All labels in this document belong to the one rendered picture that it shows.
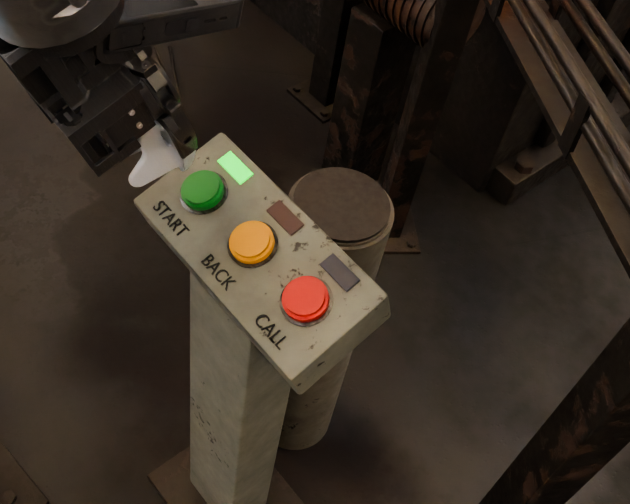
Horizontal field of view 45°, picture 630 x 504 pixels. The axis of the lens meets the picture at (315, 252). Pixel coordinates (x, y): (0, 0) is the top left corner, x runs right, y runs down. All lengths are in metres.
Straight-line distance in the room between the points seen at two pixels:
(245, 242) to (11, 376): 0.73
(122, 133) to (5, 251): 0.93
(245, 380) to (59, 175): 0.90
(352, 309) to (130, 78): 0.26
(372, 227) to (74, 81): 0.40
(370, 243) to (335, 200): 0.06
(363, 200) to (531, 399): 0.65
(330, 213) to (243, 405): 0.22
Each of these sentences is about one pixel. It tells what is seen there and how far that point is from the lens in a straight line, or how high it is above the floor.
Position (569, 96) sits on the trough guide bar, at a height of 0.70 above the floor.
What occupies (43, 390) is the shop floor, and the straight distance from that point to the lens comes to 1.30.
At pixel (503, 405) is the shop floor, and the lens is 1.36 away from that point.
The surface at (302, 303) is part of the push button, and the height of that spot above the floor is 0.61.
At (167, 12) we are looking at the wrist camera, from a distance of 0.54.
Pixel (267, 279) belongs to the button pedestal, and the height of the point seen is 0.60.
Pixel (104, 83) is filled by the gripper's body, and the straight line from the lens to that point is 0.55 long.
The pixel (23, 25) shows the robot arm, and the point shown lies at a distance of 0.48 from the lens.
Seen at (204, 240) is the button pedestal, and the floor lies 0.59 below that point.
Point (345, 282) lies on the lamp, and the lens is 0.65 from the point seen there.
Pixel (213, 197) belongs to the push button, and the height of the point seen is 0.61.
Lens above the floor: 1.13
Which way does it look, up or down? 51 degrees down
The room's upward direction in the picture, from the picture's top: 12 degrees clockwise
